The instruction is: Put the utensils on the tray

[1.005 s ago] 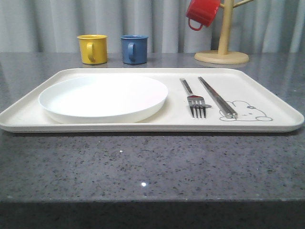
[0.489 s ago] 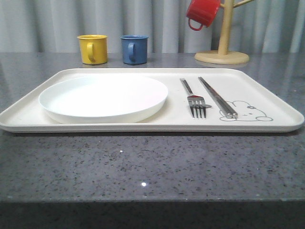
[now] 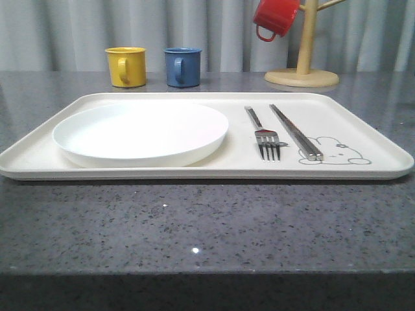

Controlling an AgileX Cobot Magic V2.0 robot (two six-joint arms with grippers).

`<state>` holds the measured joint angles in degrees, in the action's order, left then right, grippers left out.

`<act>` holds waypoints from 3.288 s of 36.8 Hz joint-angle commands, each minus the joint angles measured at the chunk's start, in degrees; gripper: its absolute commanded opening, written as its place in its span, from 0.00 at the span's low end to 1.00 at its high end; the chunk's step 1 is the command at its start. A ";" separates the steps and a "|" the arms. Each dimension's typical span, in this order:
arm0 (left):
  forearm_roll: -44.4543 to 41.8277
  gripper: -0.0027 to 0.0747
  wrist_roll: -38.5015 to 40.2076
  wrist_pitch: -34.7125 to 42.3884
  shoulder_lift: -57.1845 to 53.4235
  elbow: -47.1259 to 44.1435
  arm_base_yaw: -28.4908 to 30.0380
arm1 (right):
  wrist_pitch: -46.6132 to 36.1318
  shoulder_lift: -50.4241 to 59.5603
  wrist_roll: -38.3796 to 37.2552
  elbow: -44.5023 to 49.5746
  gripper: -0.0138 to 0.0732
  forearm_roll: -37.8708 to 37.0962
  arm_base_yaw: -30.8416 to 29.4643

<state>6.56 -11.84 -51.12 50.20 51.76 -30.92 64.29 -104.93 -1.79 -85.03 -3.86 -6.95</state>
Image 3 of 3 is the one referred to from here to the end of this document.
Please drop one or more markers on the silver metal fork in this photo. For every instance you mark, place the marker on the silver metal fork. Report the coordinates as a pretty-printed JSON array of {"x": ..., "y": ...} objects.
[{"x": 267, "y": 140}]

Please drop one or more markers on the wooden mug tree stand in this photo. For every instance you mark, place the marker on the wooden mug tree stand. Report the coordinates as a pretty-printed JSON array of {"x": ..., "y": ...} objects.
[{"x": 303, "y": 75}]

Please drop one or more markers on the yellow enamel mug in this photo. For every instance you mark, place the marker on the yellow enamel mug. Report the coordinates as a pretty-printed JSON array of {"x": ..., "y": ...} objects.
[{"x": 127, "y": 66}]

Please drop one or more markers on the blue enamel mug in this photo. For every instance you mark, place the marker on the blue enamel mug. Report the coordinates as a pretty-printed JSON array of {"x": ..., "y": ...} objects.
[{"x": 182, "y": 66}]

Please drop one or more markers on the white round plate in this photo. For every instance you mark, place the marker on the white round plate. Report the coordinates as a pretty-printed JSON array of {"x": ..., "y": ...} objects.
[{"x": 127, "y": 135}]

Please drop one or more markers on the cream rabbit serving tray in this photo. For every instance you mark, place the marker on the cream rabbit serving tray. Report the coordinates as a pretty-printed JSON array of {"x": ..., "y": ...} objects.
[{"x": 318, "y": 138}]

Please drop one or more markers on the red enamel mug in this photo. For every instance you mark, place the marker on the red enamel mug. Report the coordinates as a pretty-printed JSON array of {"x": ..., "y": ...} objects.
[{"x": 276, "y": 16}]

